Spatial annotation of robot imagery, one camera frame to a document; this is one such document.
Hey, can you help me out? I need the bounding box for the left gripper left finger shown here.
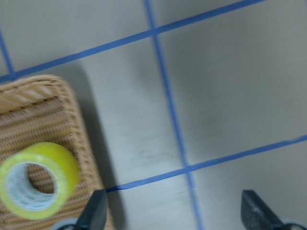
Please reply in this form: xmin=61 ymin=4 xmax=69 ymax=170
xmin=75 ymin=189 xmax=107 ymax=230

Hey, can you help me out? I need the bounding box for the brown wicker basket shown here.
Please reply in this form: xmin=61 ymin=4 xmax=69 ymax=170
xmin=0 ymin=75 xmax=104 ymax=230

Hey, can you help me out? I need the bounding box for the yellow tape roll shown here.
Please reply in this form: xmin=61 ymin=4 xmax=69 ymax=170
xmin=0 ymin=142 xmax=80 ymax=220

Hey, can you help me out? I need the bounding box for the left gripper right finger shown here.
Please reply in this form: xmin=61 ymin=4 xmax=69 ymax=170
xmin=240 ymin=190 xmax=285 ymax=230

